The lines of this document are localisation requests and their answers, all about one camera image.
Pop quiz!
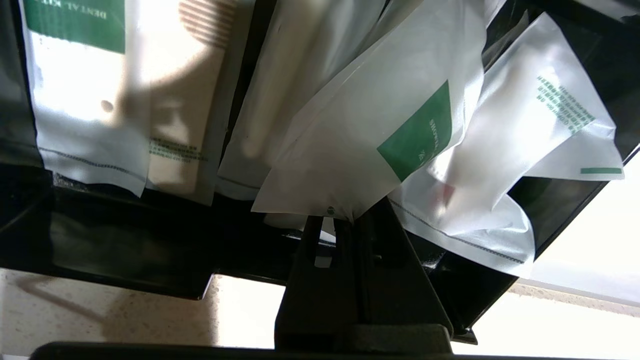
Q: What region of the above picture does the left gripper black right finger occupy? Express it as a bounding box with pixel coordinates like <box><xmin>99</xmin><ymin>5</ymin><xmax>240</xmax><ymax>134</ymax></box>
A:
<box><xmin>350</xmin><ymin>196</ymin><xmax>454</xmax><ymax>336</ymax></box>

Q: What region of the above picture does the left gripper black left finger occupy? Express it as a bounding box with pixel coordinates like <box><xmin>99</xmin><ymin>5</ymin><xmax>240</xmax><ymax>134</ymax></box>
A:
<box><xmin>274</xmin><ymin>214</ymin><xmax>359</xmax><ymax>335</ymax></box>

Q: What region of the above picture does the shower cap packet green label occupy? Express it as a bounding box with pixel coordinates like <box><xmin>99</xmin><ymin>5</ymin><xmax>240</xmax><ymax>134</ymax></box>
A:
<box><xmin>251</xmin><ymin>0</ymin><xmax>490</xmax><ymax>222</ymax></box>

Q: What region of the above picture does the black compartment tray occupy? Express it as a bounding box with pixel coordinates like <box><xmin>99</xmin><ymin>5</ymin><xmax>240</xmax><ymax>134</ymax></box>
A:
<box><xmin>0</xmin><ymin>0</ymin><xmax>640</xmax><ymax>347</ymax></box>

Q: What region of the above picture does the crumpled white translucent packet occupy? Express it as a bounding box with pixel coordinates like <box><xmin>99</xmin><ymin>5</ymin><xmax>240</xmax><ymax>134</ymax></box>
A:
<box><xmin>389</xmin><ymin>11</ymin><xmax>626</xmax><ymax>280</ymax></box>

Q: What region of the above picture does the beige comb packet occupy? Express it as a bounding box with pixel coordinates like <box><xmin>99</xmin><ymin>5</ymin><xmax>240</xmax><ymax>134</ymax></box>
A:
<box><xmin>144</xmin><ymin>0</ymin><xmax>253</xmax><ymax>207</ymax></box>

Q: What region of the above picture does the clear packet with white tube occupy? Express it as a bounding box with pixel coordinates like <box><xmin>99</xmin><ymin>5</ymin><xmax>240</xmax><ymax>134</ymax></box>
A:
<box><xmin>19</xmin><ymin>0</ymin><xmax>152</xmax><ymax>198</ymax></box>

